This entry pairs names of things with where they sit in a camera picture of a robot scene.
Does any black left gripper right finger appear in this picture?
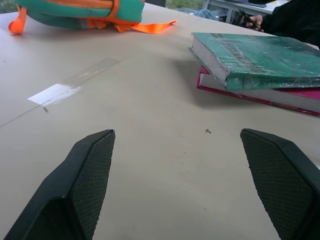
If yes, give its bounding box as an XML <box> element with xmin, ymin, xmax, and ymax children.
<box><xmin>239</xmin><ymin>128</ymin><xmax>320</xmax><ymax>240</ymax></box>

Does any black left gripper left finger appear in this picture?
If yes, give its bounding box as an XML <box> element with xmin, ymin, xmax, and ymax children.
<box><xmin>4</xmin><ymin>129</ymin><xmax>116</xmax><ymax>240</ymax></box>

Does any pink hardcover book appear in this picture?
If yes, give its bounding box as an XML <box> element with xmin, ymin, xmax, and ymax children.
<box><xmin>196</xmin><ymin>64</ymin><xmax>320</xmax><ymax>117</ymax></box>

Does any green hardcover book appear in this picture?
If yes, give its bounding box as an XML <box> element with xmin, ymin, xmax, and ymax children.
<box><xmin>188</xmin><ymin>32</ymin><xmax>320</xmax><ymax>92</ymax></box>

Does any bystander's hand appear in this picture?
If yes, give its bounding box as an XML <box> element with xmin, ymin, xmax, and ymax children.
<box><xmin>241</xmin><ymin>14</ymin><xmax>265</xmax><ymax>32</ymax></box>

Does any clear adhesive tape strip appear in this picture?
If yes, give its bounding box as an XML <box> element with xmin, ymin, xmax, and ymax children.
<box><xmin>27</xmin><ymin>57</ymin><xmax>121</xmax><ymax>106</ymax></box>

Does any bystander in black clothing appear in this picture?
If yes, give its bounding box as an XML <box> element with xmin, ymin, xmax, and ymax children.
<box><xmin>259</xmin><ymin>0</ymin><xmax>320</xmax><ymax>48</ymax></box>

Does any black phone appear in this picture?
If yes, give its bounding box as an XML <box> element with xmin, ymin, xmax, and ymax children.
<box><xmin>237</xmin><ymin>8</ymin><xmax>265</xmax><ymax>33</ymax></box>

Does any green and orange backpack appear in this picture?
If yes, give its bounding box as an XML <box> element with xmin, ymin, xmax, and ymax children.
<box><xmin>7</xmin><ymin>0</ymin><xmax>178</xmax><ymax>35</ymax></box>

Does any white desk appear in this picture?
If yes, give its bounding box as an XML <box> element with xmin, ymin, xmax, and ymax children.
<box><xmin>202</xmin><ymin>0</ymin><xmax>288</xmax><ymax>26</ymax></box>

